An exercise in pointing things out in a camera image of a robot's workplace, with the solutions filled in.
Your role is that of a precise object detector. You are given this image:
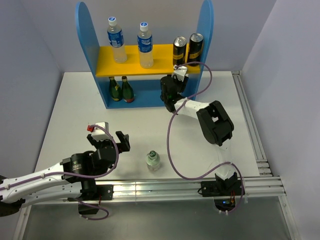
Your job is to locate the purple cable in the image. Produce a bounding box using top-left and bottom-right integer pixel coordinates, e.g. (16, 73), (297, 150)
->
(0, 124), (120, 221)
(166, 61), (246, 215)

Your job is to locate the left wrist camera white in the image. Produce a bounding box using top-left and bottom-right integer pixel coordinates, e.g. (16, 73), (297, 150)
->
(87, 122), (110, 142)

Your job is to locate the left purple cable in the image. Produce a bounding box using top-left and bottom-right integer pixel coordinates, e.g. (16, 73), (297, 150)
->
(0, 124), (120, 221)

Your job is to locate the green glass bottle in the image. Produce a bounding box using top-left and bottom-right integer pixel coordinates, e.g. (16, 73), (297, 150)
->
(121, 76), (135, 103)
(108, 76), (122, 102)

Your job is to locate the aluminium side rail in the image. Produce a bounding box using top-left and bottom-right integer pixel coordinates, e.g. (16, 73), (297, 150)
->
(231, 71), (274, 177)

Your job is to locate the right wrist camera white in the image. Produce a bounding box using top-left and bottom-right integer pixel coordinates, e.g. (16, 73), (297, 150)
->
(171, 65), (188, 82)

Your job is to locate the aluminium front rail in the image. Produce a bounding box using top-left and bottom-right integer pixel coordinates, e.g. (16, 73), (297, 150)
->
(96, 177), (286, 203)

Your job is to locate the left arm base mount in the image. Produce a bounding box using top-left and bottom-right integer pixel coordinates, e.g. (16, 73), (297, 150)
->
(68, 184), (114, 216)

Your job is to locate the clear glass bottle front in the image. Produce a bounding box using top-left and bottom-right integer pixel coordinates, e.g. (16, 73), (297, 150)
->
(146, 150), (161, 171)

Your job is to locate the blue and yellow shelf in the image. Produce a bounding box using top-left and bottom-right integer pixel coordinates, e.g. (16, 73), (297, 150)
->
(75, 0), (214, 109)

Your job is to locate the black can left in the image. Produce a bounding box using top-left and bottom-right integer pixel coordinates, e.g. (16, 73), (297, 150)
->
(172, 36), (187, 66)

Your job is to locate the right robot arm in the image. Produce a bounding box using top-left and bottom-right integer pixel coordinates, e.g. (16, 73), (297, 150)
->
(160, 74), (245, 197)

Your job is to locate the green glass bottle front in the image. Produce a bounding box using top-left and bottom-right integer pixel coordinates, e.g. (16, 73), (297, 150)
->
(121, 76), (135, 103)

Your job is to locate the Pocari Sweat bottle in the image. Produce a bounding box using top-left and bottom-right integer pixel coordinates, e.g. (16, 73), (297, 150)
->
(107, 16), (127, 64)
(137, 21), (154, 69)

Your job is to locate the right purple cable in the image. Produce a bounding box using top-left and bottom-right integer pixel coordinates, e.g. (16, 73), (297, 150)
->
(166, 61), (246, 215)

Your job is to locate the black can right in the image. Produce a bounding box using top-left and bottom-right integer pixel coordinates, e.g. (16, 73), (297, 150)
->
(187, 33), (204, 66)

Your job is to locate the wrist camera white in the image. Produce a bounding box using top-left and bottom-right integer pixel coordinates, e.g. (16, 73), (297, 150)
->
(171, 65), (188, 82)
(87, 122), (110, 142)

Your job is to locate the black can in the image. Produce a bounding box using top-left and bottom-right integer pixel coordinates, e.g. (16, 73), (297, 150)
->
(187, 33), (204, 66)
(172, 36), (187, 66)

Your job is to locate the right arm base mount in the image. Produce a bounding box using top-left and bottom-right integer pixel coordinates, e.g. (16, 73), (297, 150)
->
(197, 178), (246, 215)

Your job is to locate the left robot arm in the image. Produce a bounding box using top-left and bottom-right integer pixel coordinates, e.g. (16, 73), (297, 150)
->
(0, 131), (131, 217)

